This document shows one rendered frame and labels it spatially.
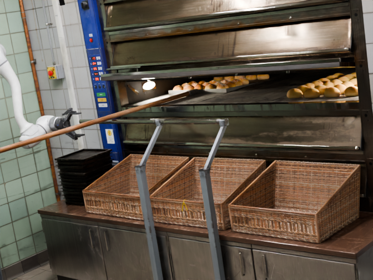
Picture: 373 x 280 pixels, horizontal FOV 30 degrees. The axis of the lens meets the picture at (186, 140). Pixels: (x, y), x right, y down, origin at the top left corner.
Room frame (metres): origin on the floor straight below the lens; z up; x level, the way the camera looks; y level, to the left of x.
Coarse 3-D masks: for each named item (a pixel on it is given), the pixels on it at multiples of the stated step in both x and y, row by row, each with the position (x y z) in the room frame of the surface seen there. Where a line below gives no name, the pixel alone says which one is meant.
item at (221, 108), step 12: (156, 108) 4.56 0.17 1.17; (168, 108) 4.48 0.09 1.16; (180, 108) 4.41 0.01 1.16; (192, 108) 4.34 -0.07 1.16; (204, 108) 4.28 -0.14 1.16; (216, 108) 4.21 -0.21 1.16; (228, 108) 4.15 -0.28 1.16; (240, 108) 4.09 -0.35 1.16; (252, 108) 4.03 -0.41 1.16; (264, 108) 3.97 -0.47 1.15; (276, 108) 3.92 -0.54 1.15; (288, 108) 3.86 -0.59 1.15; (300, 108) 3.81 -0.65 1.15; (312, 108) 3.76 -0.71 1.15; (324, 108) 3.71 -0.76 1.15; (336, 108) 3.66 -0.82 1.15; (348, 108) 3.61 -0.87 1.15
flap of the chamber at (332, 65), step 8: (296, 64) 3.64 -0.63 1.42; (304, 64) 3.60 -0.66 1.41; (312, 64) 3.57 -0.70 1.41; (320, 64) 3.54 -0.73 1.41; (328, 64) 3.51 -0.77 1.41; (336, 64) 3.47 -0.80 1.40; (344, 64) 3.50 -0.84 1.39; (352, 64) 3.56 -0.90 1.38; (176, 72) 4.21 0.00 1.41; (184, 72) 4.16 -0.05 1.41; (192, 72) 4.12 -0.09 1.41; (200, 72) 4.08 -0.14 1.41; (208, 72) 4.04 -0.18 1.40; (216, 72) 3.99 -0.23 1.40; (224, 72) 3.96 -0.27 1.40; (232, 72) 3.92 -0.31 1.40; (240, 72) 3.88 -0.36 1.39; (248, 72) 3.88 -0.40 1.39; (256, 72) 3.95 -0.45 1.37; (104, 80) 4.64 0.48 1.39; (112, 80) 4.60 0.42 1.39; (120, 80) 4.69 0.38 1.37
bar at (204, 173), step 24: (120, 120) 4.25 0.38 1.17; (144, 120) 4.11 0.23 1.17; (168, 120) 3.98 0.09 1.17; (192, 120) 3.86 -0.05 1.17; (216, 120) 3.74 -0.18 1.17; (216, 144) 3.64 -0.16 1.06; (144, 168) 3.88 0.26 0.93; (144, 192) 3.86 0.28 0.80; (144, 216) 3.87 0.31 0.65; (216, 240) 3.54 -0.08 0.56; (216, 264) 3.54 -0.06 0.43
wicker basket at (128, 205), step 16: (128, 160) 4.70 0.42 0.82; (160, 160) 4.52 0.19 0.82; (176, 160) 4.43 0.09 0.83; (112, 176) 4.58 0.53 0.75; (128, 176) 4.69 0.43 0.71; (160, 176) 4.50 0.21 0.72; (96, 192) 4.30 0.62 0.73; (112, 192) 4.57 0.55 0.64; (128, 192) 4.67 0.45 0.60; (96, 208) 4.32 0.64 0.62; (112, 208) 4.37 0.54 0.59; (128, 208) 4.31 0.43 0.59
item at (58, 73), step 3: (48, 66) 5.16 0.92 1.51; (51, 66) 5.13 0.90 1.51; (54, 66) 5.10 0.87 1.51; (57, 66) 5.12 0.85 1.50; (60, 66) 5.13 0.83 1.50; (48, 69) 5.15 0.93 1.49; (51, 69) 5.13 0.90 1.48; (54, 69) 5.10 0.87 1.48; (57, 69) 5.11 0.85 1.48; (60, 69) 5.13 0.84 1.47; (54, 72) 5.11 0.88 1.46; (57, 72) 5.11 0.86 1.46; (60, 72) 5.13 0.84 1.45; (63, 72) 5.15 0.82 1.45; (48, 75) 5.16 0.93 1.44; (54, 75) 5.11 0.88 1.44; (57, 75) 5.11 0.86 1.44; (60, 75) 5.12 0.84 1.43; (63, 75) 5.15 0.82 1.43; (51, 78) 5.14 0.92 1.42; (54, 78) 5.12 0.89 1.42; (57, 78) 5.10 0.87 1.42; (60, 78) 5.12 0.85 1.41
